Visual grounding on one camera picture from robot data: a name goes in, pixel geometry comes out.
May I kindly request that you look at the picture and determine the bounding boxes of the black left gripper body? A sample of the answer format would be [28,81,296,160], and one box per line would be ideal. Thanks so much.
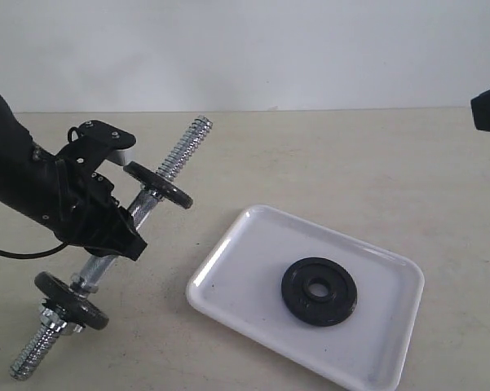
[52,156,122,248]

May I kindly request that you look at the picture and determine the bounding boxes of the black weight plate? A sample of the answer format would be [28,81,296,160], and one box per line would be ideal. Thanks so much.
[280,257,358,327]
[123,161,193,209]
[34,271,109,330]

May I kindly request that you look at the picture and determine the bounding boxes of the chrome star collar nut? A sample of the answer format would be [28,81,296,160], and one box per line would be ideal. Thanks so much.
[39,299,85,336]

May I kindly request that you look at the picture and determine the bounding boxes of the chrome threaded dumbbell bar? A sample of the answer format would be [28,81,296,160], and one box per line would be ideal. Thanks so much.
[10,116,213,381]

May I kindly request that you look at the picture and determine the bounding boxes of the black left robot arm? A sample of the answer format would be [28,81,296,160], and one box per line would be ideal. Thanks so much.
[0,95,147,260]

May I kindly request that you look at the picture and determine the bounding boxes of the white rectangular plastic tray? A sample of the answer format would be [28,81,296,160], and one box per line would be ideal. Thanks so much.
[186,204,425,390]

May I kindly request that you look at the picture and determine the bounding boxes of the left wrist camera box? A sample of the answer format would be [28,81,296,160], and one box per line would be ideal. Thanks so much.
[60,120,136,171]

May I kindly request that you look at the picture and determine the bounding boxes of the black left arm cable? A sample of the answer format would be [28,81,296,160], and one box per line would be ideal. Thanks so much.
[0,239,70,260]

